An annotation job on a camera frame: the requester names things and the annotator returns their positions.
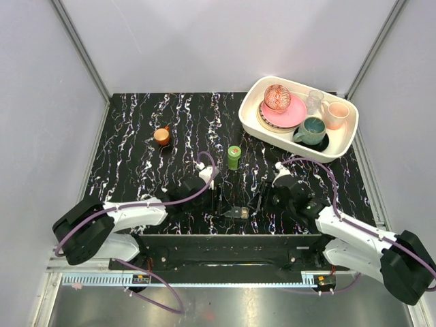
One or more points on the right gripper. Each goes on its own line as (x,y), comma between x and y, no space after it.
(266,189)

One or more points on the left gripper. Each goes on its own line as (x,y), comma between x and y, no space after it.
(216,206)

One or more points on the clear weekly pill organizer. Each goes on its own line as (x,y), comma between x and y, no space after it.
(235,212)

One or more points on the green pill bottle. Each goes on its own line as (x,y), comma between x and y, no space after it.
(233,163)

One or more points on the green bottle cap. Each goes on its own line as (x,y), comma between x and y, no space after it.
(234,152)

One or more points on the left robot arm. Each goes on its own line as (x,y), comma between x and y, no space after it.
(92,227)

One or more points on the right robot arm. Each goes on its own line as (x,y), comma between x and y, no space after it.
(399,261)

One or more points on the black saucer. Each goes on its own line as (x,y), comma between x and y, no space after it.
(322,146)

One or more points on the cream striped plate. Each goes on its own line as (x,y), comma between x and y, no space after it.
(269,126)

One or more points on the teal ceramic mug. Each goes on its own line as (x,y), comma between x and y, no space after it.
(311,131)

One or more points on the pink plate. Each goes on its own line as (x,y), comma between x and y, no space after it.
(294,115)

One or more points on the small orange cup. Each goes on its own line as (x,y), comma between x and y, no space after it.
(162,136)

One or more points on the patterned red bowl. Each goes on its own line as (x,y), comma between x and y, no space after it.
(277,97)

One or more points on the pink mug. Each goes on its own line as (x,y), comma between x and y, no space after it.
(334,114)

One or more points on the clear glass cup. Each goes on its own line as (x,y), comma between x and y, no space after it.
(314,102)

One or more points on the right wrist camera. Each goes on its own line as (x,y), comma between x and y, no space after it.
(282,173)

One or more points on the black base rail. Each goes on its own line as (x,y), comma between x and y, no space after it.
(289,252)

